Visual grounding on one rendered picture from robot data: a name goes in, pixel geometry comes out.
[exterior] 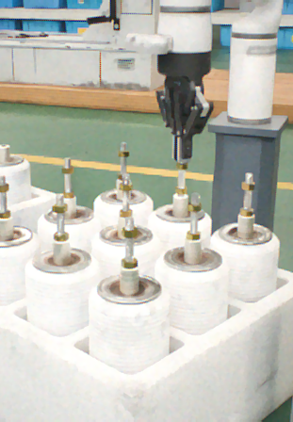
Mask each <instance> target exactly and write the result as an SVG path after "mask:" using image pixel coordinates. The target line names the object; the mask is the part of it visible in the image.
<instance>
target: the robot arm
mask: <svg viewBox="0 0 293 422"><path fill-rule="evenodd" d="M235 1H238V2H244V3H246V2H256V7H255V9H254V10H253V11H252V12H251V13H250V14H249V15H248V16H246V17H244V18H242V19H241V20H239V21H236V22H235V23H233V24H232V33H231V50H230V69H229V86H228V121H229V122H232V123H237V124H247V125H260V124H267V123H269V122H271V111H272V101H273V89H274V76H275V65H276V52H277V40H278V39H277V30H278V27H279V25H280V22H281V18H282V10H283V2H284V0H235ZM210 11H211V0H160V12H159V20H158V28H157V34H156V35H140V34H128V35H127V36H126V37H125V48H126V49H128V50H131V51H135V52H143V53H147V54H154V55H157V71H158V72H159V73H160V74H163V75H166V78H165V82H164V87H165V88H164V89H160V90H157V91H156V92H155V97H156V100H157V103H158V106H159V109H160V112H161V115H162V119H163V122H164V124H165V126H166V127H170V128H171V133H172V148H171V158H172V159H173V160H175V161H177V162H179V163H187V162H191V156H192V149H191V148H192V137H193V136H194V135H196V134H201V133H202V131H203V129H204V127H205V126H206V124H207V122H208V120H209V118H210V114H211V112H212V110H213V108H214V106H213V103H212V102H209V103H208V102H207V101H206V100H205V99H204V97H203V95H204V86H203V77H204V76H205V75H206V74H208V73H209V72H210V69H211V43H212V23H211V12H210Z"/></svg>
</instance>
